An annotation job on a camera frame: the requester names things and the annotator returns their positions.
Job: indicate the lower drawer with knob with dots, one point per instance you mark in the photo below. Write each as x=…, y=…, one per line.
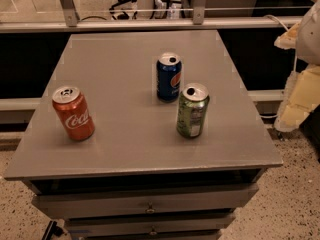
x=132, y=225

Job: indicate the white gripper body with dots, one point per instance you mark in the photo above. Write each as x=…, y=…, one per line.
x=310, y=39

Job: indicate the green soda can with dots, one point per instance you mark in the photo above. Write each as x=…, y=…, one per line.
x=192, y=108

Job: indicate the drawer with knob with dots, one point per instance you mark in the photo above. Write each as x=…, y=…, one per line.
x=151, y=201
x=132, y=225

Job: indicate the grey drawer cabinet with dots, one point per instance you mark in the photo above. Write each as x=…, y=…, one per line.
x=135, y=144

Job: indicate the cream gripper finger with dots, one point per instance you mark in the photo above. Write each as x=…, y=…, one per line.
x=301, y=97
x=288, y=39

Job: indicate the red coke can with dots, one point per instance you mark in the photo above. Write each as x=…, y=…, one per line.
x=72, y=109

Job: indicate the blue pepsi can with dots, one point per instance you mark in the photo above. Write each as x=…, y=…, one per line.
x=168, y=69

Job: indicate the upper drawer with knob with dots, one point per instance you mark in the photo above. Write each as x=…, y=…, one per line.
x=151, y=201

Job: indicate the grey metal window post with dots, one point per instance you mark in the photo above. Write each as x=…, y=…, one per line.
x=198, y=12
x=70, y=13

